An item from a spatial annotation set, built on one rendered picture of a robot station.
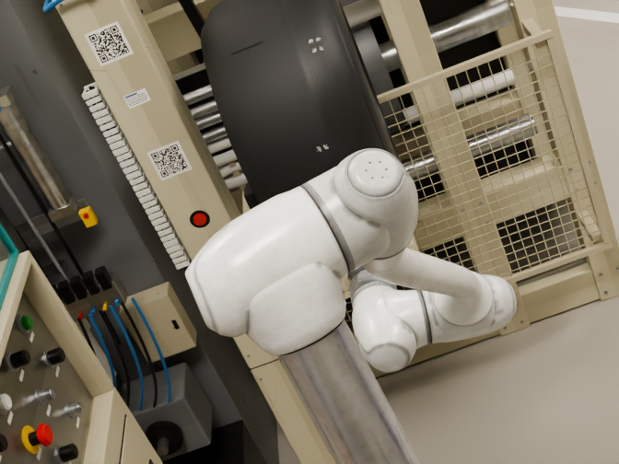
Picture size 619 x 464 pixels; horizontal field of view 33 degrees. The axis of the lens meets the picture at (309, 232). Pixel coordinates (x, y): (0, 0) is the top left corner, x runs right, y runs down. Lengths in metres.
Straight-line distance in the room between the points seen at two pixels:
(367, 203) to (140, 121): 1.05
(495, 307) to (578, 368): 1.33
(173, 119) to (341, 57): 0.41
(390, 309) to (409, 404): 1.42
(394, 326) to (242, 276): 0.59
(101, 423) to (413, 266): 0.86
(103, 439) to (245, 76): 0.78
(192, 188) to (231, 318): 1.05
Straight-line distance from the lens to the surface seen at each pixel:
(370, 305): 1.85
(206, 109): 2.66
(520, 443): 2.99
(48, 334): 2.16
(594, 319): 3.31
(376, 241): 1.31
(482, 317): 1.82
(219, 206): 2.33
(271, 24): 2.11
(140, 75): 2.20
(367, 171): 1.27
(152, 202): 2.34
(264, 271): 1.27
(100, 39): 2.18
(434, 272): 1.63
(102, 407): 2.23
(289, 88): 2.04
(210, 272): 1.28
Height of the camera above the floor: 2.09
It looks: 29 degrees down
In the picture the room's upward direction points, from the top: 25 degrees counter-clockwise
